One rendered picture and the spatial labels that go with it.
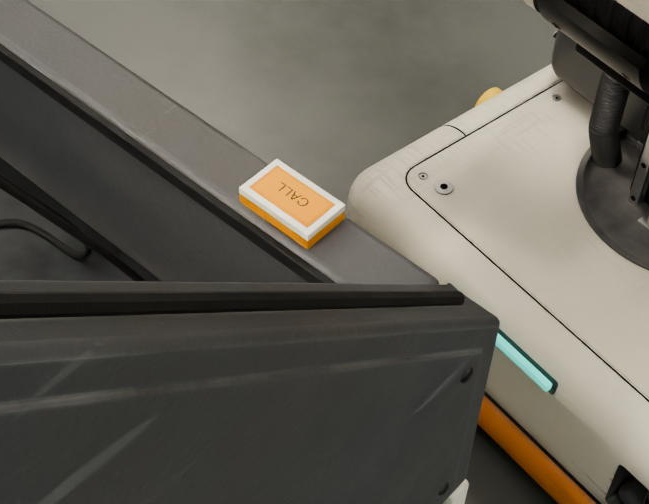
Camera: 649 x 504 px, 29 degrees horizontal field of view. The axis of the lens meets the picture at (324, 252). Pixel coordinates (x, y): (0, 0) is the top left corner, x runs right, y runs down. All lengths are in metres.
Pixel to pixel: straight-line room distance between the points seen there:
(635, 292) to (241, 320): 1.15
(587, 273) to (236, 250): 0.90
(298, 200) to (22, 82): 0.22
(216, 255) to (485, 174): 0.95
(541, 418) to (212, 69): 0.95
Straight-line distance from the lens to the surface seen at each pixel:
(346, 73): 2.18
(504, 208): 1.60
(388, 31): 2.27
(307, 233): 0.65
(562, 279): 1.54
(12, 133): 0.85
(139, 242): 0.79
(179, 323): 0.40
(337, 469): 0.56
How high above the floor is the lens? 1.45
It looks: 50 degrees down
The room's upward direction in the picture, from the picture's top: 2 degrees clockwise
